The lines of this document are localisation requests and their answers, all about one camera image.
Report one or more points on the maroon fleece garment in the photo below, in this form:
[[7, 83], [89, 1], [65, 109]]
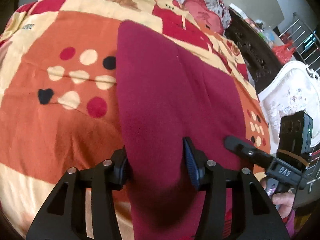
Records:
[[166, 93]]

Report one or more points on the person right hand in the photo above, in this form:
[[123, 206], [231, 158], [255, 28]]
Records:
[[284, 200]]

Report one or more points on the dark carved wooden headboard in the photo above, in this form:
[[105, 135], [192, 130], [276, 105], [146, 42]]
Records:
[[263, 65]]

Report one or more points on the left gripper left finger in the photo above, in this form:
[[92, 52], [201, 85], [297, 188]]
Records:
[[81, 205]]

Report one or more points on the red heart cushion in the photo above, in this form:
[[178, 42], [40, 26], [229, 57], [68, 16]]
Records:
[[205, 18]]

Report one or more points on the metal drying rack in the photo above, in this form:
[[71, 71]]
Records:
[[305, 40]]

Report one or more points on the white upholstered floral chair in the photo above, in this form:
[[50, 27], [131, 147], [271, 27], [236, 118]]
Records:
[[295, 88]]

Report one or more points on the orange red patterned blanket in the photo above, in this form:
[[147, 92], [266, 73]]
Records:
[[59, 104]]

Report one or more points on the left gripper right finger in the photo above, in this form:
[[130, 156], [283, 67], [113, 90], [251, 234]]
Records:
[[234, 200]]

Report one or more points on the red plastic bag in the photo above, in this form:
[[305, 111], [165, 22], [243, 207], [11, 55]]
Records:
[[284, 52]]

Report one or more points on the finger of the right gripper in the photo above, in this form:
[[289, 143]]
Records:
[[248, 152]]

